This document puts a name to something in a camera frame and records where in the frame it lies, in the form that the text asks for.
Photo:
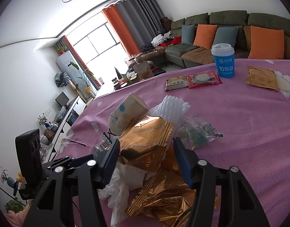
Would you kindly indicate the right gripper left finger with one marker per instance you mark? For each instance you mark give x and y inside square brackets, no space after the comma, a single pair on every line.
[81,177]

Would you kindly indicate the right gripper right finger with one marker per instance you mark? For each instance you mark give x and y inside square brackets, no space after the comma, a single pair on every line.
[239,203]

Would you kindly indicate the white tissue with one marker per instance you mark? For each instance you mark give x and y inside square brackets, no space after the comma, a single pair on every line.
[124,179]

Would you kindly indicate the clear green printed plastic bag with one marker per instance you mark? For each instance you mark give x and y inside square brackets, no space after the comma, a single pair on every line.
[195,132]

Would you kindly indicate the large gold foil wrapper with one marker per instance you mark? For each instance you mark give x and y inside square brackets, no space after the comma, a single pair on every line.
[145,145]

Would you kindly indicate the white foam fruit net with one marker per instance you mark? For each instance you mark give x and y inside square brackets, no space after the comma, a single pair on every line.
[172,109]

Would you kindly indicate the patterned paper cup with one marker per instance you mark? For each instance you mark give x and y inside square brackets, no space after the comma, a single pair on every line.
[133,107]

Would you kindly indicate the pink sleeve left forearm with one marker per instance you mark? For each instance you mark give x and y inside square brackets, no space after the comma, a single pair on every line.
[17,219]

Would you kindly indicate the white black tv cabinet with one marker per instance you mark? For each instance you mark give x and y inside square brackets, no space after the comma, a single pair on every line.
[76,107]

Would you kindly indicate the small black monitor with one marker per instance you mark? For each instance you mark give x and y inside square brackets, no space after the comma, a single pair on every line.
[62,99]

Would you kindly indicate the pink floral tablecloth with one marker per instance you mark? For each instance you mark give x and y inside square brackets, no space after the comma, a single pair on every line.
[255,123]

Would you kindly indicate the tall green potted plant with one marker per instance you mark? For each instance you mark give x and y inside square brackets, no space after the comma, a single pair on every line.
[82,77]

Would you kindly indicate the white floor air conditioner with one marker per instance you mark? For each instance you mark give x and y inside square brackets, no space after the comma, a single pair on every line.
[63,62]

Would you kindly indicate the flat gold snack packet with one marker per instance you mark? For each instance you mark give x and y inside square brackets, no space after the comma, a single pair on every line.
[263,78]

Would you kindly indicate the red snack packet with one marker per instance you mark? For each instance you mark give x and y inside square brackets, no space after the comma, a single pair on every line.
[205,78]

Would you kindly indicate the beige snack packet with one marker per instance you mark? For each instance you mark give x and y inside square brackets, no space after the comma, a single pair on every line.
[176,83]

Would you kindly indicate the glass coffee table with jars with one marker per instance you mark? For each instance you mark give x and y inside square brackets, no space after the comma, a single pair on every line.
[139,72]

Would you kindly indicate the brown ottoman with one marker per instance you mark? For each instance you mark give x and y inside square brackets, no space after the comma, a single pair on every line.
[146,56]

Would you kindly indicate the blue paper coffee cup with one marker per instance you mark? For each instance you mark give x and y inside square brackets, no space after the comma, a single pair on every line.
[224,59]

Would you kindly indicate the orange cushion near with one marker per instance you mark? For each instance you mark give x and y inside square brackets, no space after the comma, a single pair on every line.
[266,43]

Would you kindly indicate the orange cushion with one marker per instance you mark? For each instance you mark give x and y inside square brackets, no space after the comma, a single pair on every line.
[266,43]
[205,35]

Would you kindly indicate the blue cushion near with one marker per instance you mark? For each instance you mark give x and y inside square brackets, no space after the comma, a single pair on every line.
[226,35]

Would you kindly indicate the blue cushion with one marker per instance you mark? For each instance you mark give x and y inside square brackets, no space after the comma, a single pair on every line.
[226,35]
[187,34]

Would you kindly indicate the orange curtain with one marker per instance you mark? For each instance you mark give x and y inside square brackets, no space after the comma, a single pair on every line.
[118,24]

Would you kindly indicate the green sectional sofa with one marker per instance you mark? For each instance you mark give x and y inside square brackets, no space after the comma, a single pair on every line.
[188,56]

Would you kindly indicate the orange cushion far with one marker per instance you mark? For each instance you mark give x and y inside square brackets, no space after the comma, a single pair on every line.
[205,35]

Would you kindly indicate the blue cushion far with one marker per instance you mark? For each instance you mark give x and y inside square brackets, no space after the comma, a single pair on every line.
[187,34]

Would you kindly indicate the grey curtain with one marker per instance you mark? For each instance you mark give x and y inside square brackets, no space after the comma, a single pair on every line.
[143,19]

